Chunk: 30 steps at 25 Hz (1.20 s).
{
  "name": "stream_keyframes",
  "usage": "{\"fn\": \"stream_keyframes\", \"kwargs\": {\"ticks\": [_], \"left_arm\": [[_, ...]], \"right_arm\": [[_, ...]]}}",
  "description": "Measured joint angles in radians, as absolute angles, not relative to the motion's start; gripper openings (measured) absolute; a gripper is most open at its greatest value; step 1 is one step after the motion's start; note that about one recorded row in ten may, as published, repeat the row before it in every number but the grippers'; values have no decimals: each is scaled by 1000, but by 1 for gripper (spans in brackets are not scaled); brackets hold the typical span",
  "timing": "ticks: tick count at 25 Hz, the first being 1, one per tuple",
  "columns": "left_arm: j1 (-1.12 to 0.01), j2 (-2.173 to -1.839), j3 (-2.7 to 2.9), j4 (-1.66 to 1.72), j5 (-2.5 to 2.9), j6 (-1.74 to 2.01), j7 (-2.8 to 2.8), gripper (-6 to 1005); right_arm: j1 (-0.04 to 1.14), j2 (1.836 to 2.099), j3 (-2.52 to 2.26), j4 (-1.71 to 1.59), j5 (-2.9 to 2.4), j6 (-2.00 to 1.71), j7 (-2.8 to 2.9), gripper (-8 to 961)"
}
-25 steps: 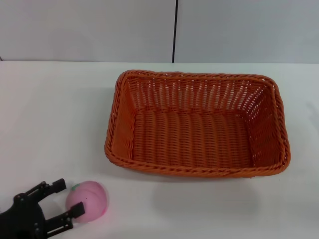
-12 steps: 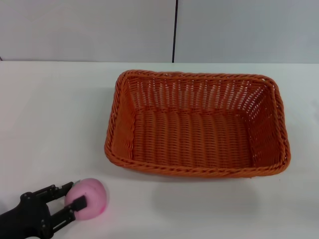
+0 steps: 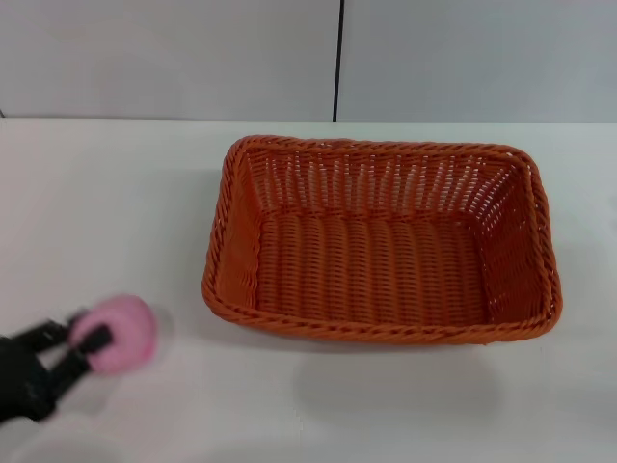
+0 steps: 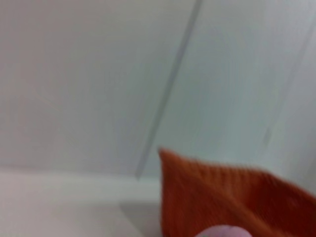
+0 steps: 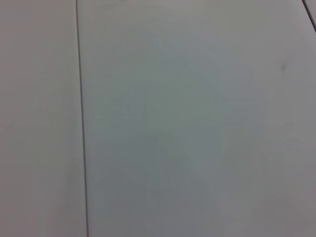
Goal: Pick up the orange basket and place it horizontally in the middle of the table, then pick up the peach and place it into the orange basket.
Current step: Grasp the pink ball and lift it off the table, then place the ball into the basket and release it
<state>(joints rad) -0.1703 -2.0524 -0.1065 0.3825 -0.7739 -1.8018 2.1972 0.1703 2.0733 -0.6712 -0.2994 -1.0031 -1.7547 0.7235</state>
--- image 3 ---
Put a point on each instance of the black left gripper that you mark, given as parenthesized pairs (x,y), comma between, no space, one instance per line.
(24,386)

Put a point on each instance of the pink peach toy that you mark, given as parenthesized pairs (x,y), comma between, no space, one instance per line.
(126,333)

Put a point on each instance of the orange woven plastic basket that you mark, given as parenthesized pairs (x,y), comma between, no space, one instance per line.
(376,270)

